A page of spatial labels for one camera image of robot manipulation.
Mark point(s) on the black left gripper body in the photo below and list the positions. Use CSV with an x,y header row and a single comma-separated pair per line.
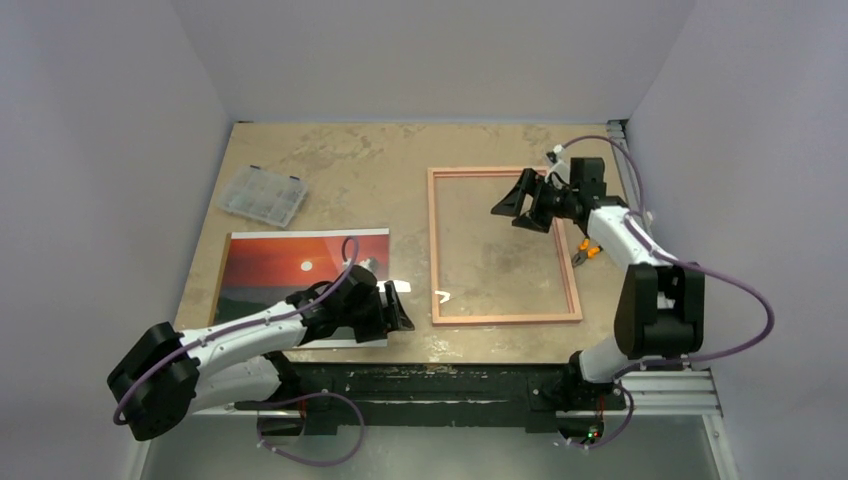
x,y
370,312

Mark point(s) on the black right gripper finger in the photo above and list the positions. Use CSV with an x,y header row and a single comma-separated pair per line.
x,y
532,184
538,220

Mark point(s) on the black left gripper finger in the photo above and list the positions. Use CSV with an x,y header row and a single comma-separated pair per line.
x,y
395,316
371,336

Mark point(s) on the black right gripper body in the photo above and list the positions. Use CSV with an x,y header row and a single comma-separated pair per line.
x,y
536,201

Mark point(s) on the pink wooden picture frame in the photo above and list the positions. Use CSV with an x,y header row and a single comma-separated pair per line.
x,y
438,297

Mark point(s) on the sunset photo print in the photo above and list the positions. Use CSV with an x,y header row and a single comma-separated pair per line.
x,y
260,269

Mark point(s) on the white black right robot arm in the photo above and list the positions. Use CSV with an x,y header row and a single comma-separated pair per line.
x,y
659,315

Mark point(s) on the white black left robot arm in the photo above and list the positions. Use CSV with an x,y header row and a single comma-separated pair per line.
x,y
169,374

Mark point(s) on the yellow black pliers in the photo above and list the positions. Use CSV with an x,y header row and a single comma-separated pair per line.
x,y
587,250

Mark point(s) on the clear plastic organizer box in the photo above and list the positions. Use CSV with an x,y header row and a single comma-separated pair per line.
x,y
264,196

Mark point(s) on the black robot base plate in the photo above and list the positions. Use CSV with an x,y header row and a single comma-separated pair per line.
x,y
538,398

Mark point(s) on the aluminium rail frame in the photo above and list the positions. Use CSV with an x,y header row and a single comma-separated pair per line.
x,y
595,438

